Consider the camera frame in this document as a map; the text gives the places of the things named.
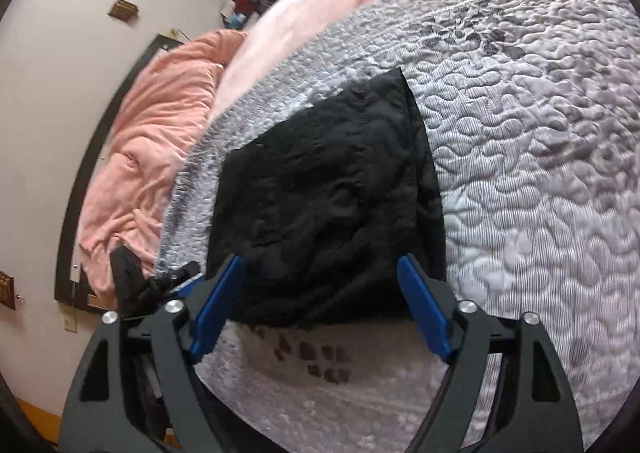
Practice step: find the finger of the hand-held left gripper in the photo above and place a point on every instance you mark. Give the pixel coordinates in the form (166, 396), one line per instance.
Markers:
(172, 279)

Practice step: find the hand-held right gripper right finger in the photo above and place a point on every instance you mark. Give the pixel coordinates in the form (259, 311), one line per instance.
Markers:
(425, 308)

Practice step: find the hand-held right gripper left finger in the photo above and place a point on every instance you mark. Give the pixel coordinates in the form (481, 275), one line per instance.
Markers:
(215, 308)

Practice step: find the black pants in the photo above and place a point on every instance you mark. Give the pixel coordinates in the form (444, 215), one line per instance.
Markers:
(325, 193)

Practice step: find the black headboard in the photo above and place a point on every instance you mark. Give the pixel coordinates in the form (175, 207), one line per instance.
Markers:
(95, 163)

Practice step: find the pink bunched comforter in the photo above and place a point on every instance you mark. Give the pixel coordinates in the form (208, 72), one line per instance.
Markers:
(150, 143)

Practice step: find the grey quilted bedspread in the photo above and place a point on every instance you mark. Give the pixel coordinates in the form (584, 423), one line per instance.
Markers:
(525, 158)

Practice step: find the bedside clutter pile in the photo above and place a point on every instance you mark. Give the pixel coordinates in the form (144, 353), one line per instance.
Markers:
(245, 8)

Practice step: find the pink flat blanket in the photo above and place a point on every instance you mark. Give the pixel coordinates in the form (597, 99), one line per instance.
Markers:
(310, 8)

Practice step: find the beige wall outlet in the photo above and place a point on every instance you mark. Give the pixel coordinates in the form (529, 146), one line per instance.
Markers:
(70, 324)

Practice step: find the brown wall switch panel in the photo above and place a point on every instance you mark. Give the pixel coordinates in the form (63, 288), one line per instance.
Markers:
(6, 289)
(123, 9)

